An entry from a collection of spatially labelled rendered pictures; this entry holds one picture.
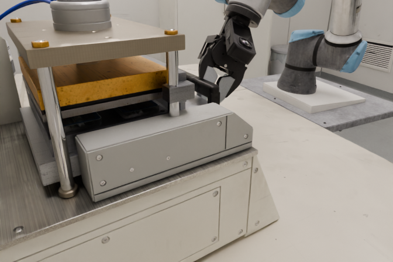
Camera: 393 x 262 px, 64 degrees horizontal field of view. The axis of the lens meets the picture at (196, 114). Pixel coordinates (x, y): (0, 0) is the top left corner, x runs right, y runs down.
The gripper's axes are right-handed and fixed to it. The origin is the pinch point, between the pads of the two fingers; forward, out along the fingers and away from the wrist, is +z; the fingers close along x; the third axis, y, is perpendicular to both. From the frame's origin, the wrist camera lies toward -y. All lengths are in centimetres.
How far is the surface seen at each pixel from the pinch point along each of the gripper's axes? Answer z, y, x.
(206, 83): -4.3, -5.9, 3.6
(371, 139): -23, 139, -192
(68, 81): 2.8, -16.3, 23.3
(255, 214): 12.8, -11.9, -12.4
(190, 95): -1.7, -16.2, 8.5
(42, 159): 12.7, -17.0, 22.5
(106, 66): -0.5, -10.0, 19.8
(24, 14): 1, 227, 88
